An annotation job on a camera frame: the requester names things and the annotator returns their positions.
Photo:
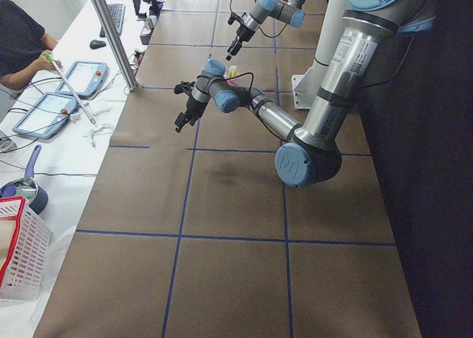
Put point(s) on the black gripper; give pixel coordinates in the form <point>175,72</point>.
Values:
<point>242,32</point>
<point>193,105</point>

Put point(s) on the yellow marker pen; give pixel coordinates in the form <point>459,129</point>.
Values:
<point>232,71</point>

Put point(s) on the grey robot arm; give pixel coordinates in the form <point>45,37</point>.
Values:
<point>289,12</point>
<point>352,32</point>

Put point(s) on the pink mesh pen holder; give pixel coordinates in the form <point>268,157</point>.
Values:
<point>232,81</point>

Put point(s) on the far blue teach pendant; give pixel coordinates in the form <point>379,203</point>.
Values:
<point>86,77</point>

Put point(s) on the blue teach pendant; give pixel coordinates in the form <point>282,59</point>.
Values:
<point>86,77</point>
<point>47,116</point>

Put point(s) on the black computer mouse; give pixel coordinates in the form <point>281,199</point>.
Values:
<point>96,44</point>

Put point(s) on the black keyboard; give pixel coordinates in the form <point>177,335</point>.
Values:
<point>117,13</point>

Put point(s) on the near blue teach pendant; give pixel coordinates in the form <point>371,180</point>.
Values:
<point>47,116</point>

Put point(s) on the white reacher grabber stick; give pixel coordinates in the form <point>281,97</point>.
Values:
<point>96,125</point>

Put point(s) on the blue frying pan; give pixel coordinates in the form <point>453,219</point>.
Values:
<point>27,186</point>

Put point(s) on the person in black shirt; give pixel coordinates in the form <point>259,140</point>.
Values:
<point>24,46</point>

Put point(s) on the red white plastic basket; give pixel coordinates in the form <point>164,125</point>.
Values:
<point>25,238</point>

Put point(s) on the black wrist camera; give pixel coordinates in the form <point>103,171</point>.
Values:
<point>238,18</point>
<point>184,87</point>

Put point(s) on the aluminium frame post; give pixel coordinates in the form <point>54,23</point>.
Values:
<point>115,43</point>

